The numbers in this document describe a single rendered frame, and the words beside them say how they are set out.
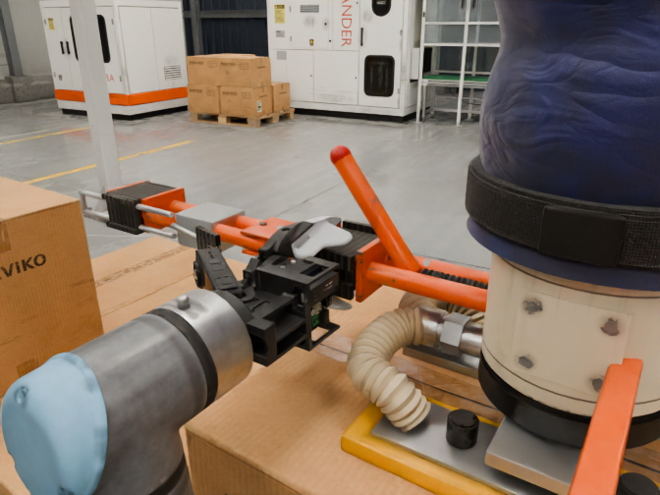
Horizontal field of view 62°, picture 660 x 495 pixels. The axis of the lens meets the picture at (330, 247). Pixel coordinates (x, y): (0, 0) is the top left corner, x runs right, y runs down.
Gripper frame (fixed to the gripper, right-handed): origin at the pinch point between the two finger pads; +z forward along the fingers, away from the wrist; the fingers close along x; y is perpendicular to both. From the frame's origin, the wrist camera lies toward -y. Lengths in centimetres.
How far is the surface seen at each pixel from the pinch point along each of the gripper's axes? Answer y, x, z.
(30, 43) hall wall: -1040, 0, 533
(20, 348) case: -85, -42, -1
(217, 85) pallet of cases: -546, -53, 518
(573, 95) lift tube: 26.0, 20.2, -9.7
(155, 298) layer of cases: -96, -52, 44
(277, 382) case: -0.7, -12.6, -9.7
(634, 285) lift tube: 31.6, 8.2, -9.7
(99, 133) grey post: -318, -43, 177
